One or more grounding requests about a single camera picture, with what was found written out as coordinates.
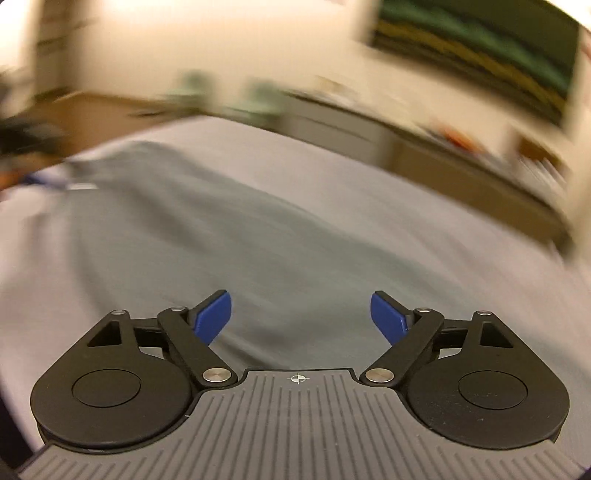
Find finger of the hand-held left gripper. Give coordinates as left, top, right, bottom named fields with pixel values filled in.
left=23, top=172, right=100, bottom=193

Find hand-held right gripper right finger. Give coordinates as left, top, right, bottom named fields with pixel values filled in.
left=360, top=291, right=520, bottom=387

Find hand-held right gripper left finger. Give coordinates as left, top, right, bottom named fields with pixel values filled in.
left=81, top=290, right=238, bottom=387

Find grey knit garment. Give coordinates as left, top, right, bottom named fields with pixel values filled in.
left=64, top=140, right=372, bottom=372

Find low television cabinet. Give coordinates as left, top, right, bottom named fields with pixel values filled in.
left=281, top=88, right=573, bottom=247

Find green child chair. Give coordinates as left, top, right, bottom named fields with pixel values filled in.
left=174, top=68, right=209, bottom=101
left=239, top=78, right=288, bottom=117

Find dark patterned wall hanging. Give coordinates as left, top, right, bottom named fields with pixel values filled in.
left=369, top=0, right=581, bottom=134

